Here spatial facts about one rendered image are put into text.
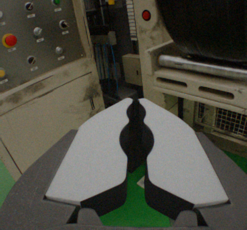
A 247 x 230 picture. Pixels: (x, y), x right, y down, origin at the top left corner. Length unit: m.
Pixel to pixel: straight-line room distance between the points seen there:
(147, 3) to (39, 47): 0.46
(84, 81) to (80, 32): 0.23
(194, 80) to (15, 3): 0.69
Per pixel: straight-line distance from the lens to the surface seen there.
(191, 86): 0.67
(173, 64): 0.71
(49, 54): 0.85
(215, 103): 0.67
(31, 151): 0.87
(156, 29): 0.81
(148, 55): 0.71
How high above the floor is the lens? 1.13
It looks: 30 degrees down
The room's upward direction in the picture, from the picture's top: 9 degrees counter-clockwise
